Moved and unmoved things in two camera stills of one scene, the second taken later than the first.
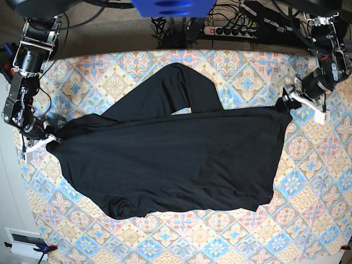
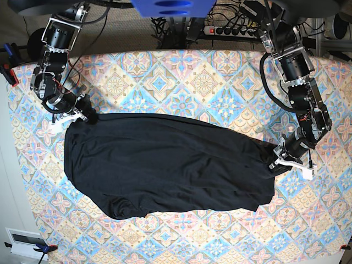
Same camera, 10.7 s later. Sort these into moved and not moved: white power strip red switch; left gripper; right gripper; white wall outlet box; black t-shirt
Moved: black t-shirt; left gripper; right gripper
Not moved: white power strip red switch; white wall outlet box
